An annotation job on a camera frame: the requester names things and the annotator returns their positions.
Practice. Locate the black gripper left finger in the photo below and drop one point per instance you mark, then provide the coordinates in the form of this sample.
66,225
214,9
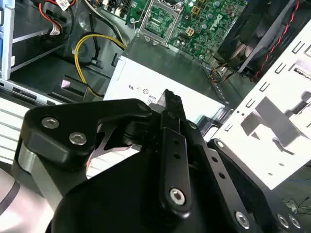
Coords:
73,116

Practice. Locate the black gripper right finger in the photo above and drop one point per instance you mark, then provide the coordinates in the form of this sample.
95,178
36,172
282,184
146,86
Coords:
218,167

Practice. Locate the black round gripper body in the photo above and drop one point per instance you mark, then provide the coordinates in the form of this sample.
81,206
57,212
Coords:
109,206

